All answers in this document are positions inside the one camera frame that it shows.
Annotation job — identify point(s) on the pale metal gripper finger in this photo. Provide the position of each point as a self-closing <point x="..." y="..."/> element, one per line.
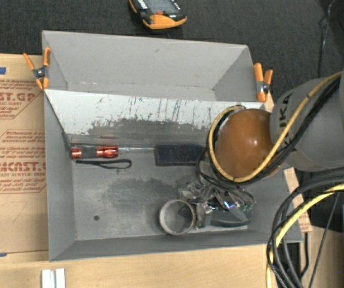
<point x="203" y="216"/>
<point x="188" y="192"/>

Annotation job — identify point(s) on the grey metal bin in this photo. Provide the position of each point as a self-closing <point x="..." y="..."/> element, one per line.
<point x="124" y="196"/>

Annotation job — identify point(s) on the brown cardboard board red print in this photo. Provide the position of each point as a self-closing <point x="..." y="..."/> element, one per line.
<point x="16" y="220"/>

